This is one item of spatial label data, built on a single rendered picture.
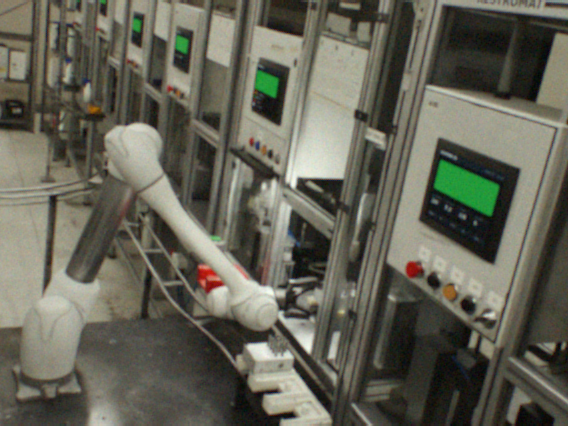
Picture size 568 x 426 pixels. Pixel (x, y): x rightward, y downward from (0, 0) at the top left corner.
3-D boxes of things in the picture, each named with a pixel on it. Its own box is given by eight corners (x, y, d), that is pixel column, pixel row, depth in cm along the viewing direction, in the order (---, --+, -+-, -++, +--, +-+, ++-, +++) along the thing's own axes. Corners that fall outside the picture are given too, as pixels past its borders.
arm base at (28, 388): (17, 410, 195) (18, 393, 193) (12, 369, 214) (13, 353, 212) (83, 402, 203) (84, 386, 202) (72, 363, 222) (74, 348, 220)
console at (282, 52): (231, 144, 262) (248, 24, 249) (295, 149, 275) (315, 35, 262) (273, 175, 226) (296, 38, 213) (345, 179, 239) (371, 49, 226)
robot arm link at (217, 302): (247, 314, 220) (263, 322, 208) (202, 316, 213) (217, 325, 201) (248, 281, 220) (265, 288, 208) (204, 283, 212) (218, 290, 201)
